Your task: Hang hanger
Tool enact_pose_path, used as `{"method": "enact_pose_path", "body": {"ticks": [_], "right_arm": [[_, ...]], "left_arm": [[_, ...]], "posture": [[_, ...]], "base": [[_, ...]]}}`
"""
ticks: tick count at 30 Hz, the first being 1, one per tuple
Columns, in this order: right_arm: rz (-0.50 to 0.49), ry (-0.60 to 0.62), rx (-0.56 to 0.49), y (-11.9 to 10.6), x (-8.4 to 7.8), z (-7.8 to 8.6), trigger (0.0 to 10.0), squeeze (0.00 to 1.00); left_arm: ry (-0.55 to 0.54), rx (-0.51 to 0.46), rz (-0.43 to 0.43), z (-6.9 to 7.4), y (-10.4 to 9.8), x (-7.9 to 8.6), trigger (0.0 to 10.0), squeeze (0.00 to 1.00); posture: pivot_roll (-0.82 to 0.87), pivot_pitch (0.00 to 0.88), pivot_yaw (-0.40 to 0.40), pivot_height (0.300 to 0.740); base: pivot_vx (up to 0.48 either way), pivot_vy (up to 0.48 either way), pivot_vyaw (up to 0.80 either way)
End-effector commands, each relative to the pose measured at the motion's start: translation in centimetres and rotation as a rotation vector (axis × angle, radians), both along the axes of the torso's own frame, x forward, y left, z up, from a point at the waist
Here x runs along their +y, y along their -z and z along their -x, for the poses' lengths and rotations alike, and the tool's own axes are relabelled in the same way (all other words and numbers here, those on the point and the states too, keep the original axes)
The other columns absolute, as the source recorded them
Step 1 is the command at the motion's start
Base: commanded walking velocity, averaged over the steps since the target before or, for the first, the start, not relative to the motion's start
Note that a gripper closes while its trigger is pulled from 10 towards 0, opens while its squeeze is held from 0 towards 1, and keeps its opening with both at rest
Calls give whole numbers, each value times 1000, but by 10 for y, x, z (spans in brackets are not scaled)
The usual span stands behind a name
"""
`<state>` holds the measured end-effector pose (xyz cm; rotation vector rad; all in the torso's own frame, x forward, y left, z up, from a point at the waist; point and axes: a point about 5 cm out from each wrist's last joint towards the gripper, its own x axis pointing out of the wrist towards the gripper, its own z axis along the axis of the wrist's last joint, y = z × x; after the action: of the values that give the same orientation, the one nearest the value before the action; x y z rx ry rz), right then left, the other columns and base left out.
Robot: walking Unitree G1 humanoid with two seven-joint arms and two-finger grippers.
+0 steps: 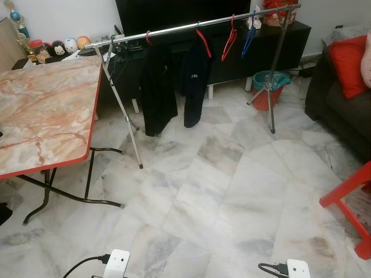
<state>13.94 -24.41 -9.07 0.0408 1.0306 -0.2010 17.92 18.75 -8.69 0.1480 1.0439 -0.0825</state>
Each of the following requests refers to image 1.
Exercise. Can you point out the red plastic hanger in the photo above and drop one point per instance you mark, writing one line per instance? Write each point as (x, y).
(232, 36)
(148, 39)

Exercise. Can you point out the navy shirt with red collar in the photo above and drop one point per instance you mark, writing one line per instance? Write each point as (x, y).
(194, 87)

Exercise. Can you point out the blue plastic hanger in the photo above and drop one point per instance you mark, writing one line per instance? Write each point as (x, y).
(250, 36)

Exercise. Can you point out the dark grey sofa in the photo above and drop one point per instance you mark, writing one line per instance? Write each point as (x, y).
(342, 116)

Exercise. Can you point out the red plastic stool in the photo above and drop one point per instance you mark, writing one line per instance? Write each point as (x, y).
(351, 185)

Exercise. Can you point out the red cushion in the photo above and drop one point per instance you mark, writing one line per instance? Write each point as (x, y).
(348, 66)

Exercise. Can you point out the black power adapter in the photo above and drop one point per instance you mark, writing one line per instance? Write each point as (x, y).
(305, 70)

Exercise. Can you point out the side table with lace cloth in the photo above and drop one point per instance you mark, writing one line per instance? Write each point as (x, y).
(342, 33)

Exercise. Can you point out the red bin with green bag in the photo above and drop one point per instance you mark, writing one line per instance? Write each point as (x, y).
(261, 99)

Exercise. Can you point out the red gift basket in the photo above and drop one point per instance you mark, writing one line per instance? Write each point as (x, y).
(278, 14)

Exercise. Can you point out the small white figurine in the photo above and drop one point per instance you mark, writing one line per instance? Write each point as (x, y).
(254, 22)

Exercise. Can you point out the plain black shirt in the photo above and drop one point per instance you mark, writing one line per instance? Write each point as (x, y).
(157, 87)

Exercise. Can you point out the black flat television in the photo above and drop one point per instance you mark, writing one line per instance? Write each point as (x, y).
(174, 11)

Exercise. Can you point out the orange round doll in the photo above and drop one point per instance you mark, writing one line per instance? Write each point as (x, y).
(84, 42)

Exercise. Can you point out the white papers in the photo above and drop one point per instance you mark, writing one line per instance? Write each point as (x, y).
(75, 55)

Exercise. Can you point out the white round doll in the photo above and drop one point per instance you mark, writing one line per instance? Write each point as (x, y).
(71, 45)

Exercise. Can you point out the marble top folding table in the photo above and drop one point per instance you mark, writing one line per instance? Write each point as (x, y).
(46, 110)

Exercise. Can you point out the black hair round doll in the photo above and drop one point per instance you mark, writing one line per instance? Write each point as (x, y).
(58, 48)

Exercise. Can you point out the red lid jar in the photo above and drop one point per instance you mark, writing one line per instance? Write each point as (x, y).
(38, 51)

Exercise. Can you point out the light wood cabinet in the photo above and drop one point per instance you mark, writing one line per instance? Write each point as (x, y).
(7, 49)

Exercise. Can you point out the gold trophy with blue ball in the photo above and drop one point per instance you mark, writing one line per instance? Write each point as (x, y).
(15, 16)

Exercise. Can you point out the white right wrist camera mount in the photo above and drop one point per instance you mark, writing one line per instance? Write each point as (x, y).
(298, 269)

